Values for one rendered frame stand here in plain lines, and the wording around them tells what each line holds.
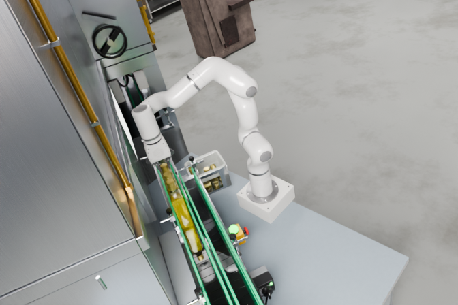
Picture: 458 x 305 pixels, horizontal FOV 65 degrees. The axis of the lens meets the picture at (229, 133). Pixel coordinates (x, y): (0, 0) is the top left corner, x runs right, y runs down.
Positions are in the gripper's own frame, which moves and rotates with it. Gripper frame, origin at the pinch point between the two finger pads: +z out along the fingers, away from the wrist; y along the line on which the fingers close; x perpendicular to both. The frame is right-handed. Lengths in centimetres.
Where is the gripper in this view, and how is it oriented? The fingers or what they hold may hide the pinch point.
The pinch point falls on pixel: (163, 165)
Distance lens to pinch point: 171.4
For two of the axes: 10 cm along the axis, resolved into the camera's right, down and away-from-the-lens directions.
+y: 9.1, -3.7, 1.9
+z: 2.0, 8.0, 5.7
